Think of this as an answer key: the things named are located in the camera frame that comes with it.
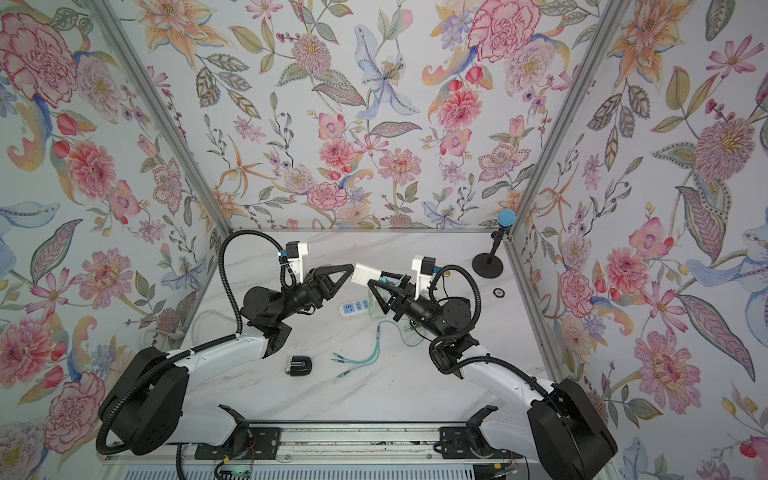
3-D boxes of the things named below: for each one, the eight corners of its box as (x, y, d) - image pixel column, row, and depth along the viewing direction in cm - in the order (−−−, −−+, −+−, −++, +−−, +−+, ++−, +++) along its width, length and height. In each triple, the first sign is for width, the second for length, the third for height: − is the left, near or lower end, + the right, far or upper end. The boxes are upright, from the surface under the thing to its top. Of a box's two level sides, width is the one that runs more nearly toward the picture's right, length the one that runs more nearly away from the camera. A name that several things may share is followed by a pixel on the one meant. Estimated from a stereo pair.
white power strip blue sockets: (340, 319, 98) (340, 315, 96) (338, 309, 100) (337, 304, 98) (371, 310, 100) (370, 306, 98) (367, 301, 102) (367, 296, 100)
